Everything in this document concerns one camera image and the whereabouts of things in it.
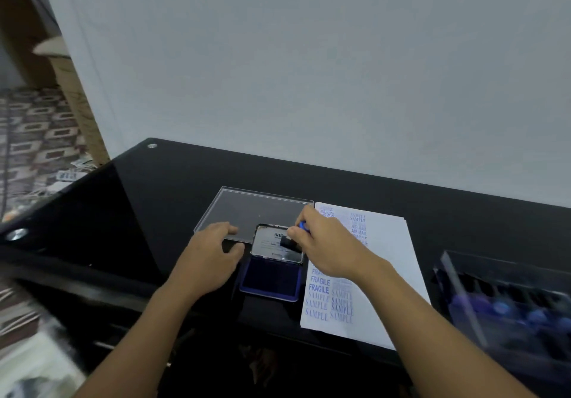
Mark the person's left hand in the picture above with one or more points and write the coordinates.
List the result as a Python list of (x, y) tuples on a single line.
[(203, 261)]

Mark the person's right hand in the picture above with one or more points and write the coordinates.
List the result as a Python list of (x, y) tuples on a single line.
[(332, 248)]

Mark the person's left thumb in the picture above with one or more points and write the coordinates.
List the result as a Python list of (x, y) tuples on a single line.
[(234, 251)]

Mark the person's right thumb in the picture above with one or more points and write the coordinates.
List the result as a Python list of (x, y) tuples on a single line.
[(295, 233)]

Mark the blue and black rubber stamp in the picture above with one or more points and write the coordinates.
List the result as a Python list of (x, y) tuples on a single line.
[(290, 244)]

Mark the person's right forearm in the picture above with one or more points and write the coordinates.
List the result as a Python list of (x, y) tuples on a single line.
[(437, 335)]

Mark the person's left forearm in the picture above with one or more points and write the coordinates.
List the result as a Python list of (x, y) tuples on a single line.
[(138, 344)]

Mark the blue ink pad with lid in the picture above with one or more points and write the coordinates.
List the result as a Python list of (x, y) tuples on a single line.
[(272, 277)]

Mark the clear plastic box lid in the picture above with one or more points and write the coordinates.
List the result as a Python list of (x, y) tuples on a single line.
[(254, 208)]

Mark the white stamped paper sheet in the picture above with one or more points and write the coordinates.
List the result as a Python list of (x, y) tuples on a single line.
[(388, 259)]

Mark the scattered papers on floor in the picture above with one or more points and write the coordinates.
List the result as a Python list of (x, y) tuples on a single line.
[(71, 174)]

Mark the clear box of stamps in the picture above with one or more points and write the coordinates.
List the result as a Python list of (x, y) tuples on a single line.
[(508, 308)]

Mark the white cloth bundle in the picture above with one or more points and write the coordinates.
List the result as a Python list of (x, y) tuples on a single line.
[(35, 366)]

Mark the brown wooden door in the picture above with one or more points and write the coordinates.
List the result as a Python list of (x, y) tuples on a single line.
[(22, 41)]

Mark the wooden door frame post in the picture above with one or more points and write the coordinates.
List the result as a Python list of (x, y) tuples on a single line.
[(80, 108)]

